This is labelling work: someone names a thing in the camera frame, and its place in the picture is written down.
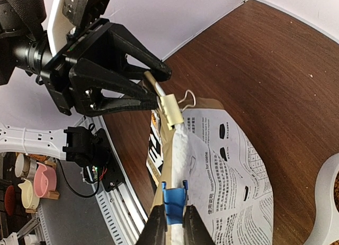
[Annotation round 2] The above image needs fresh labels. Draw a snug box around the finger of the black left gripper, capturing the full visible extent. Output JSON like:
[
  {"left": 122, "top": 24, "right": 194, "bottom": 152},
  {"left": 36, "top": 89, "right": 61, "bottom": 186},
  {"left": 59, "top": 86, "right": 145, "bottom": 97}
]
[
  {"left": 108, "top": 23, "right": 172, "bottom": 81},
  {"left": 69, "top": 58, "right": 158, "bottom": 117}
]

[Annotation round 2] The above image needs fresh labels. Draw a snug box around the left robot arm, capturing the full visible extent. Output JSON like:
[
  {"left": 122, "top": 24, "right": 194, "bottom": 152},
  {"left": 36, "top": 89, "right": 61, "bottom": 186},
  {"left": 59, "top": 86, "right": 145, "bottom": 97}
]
[{"left": 1, "top": 0, "right": 172, "bottom": 167}]

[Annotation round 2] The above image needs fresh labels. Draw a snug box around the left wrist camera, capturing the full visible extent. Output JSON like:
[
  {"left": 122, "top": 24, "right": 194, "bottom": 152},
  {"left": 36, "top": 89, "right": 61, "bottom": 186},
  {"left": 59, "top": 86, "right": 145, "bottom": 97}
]
[{"left": 46, "top": 0, "right": 112, "bottom": 58}]

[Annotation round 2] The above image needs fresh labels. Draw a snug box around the grey white bowl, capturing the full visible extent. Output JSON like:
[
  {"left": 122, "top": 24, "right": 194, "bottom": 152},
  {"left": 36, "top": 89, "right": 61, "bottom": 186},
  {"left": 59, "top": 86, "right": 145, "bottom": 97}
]
[{"left": 15, "top": 153, "right": 37, "bottom": 180}]

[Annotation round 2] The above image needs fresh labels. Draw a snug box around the cream pet bowl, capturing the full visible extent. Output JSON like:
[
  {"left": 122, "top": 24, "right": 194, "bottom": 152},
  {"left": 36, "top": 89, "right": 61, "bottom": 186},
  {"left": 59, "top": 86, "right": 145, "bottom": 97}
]
[{"left": 18, "top": 179, "right": 40, "bottom": 210}]

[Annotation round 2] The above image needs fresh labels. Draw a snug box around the dark red bowl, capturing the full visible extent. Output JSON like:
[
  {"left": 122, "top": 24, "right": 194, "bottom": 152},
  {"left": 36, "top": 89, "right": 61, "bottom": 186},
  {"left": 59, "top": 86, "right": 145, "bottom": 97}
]
[{"left": 4, "top": 185, "right": 16, "bottom": 216}]

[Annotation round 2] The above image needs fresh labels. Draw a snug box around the grey double pet bowl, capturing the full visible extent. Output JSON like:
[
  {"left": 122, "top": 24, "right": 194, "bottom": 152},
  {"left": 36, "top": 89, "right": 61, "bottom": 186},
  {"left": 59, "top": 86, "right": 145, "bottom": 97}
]
[{"left": 305, "top": 153, "right": 338, "bottom": 244}]

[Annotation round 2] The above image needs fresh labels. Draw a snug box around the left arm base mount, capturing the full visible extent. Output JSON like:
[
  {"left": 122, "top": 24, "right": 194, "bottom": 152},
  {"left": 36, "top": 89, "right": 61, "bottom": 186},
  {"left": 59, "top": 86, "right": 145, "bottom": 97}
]
[{"left": 91, "top": 128, "right": 125, "bottom": 192}]

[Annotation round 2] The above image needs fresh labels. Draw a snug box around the gold binder clip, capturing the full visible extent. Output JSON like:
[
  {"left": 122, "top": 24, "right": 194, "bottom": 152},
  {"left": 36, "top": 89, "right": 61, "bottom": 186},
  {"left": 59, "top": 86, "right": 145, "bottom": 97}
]
[{"left": 157, "top": 89, "right": 197, "bottom": 130}]

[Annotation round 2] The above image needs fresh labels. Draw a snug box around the pink pet bowl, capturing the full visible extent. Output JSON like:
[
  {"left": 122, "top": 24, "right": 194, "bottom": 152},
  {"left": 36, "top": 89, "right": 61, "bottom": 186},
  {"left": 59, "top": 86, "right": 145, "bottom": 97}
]
[{"left": 33, "top": 162, "right": 57, "bottom": 198}]

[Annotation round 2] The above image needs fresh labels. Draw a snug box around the dog food bag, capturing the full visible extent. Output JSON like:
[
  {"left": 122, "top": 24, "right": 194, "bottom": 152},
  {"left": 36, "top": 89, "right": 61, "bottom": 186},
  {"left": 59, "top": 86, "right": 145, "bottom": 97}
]
[{"left": 146, "top": 98, "right": 274, "bottom": 244}]

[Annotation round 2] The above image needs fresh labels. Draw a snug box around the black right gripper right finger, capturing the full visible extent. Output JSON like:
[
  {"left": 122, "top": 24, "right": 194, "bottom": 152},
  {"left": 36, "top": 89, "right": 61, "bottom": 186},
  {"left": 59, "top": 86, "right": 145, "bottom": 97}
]
[{"left": 183, "top": 205, "right": 215, "bottom": 245}]

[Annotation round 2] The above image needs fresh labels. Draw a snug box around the brown dog kibble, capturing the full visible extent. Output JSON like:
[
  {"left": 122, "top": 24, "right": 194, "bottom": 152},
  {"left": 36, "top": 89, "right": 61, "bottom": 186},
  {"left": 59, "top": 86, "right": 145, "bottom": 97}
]
[{"left": 334, "top": 174, "right": 339, "bottom": 209}]

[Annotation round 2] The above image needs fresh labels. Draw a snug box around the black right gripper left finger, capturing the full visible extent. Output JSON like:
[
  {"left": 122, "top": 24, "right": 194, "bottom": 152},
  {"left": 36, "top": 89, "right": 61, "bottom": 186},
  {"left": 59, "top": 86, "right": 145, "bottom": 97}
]
[{"left": 136, "top": 205, "right": 167, "bottom": 245}]

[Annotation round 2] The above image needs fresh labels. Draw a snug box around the blue binder clip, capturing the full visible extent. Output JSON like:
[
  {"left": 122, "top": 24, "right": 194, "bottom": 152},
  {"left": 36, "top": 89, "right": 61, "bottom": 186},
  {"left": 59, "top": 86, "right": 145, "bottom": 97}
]
[{"left": 162, "top": 180, "right": 189, "bottom": 225}]

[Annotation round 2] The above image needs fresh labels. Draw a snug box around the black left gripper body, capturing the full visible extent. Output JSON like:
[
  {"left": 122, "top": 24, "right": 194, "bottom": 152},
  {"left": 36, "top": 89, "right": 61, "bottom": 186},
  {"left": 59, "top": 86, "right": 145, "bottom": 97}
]
[{"left": 41, "top": 19, "right": 111, "bottom": 115}]

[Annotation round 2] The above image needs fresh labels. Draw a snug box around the front aluminium rail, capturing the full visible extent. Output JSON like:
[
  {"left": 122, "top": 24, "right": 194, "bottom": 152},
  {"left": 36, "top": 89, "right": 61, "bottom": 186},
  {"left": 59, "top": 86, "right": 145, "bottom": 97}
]
[{"left": 34, "top": 115, "right": 149, "bottom": 245}]

